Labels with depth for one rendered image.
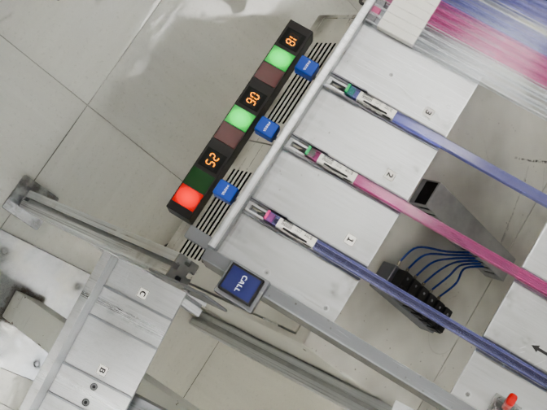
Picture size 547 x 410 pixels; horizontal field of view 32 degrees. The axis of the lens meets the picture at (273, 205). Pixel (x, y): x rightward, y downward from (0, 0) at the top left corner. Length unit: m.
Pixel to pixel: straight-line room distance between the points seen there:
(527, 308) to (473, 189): 0.48
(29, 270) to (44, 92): 0.36
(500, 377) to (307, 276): 0.29
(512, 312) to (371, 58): 0.42
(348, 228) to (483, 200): 0.52
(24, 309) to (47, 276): 0.12
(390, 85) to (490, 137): 0.43
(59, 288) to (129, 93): 0.43
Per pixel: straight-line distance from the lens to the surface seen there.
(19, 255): 1.96
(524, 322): 1.32
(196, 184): 1.35
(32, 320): 1.85
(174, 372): 2.20
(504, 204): 1.83
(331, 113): 1.37
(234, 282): 1.26
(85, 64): 1.98
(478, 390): 1.30
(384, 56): 1.40
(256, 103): 1.38
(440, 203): 1.64
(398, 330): 1.70
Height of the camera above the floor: 1.82
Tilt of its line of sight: 54 degrees down
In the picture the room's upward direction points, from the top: 106 degrees clockwise
